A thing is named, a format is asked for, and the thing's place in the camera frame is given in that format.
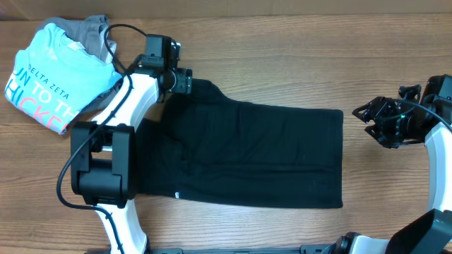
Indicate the black t-shirt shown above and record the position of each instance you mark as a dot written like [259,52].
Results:
[210,148]

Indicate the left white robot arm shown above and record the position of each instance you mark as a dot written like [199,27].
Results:
[103,151]

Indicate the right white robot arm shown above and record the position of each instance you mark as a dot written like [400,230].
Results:
[431,232]

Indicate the light blue printed t-shirt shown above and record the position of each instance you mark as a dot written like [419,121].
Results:
[29,94]

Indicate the grey folded t-shirt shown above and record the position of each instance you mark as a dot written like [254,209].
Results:
[90,33]

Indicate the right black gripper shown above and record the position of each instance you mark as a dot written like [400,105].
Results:
[380,107]

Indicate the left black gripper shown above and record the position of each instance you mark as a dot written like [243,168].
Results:
[183,83]

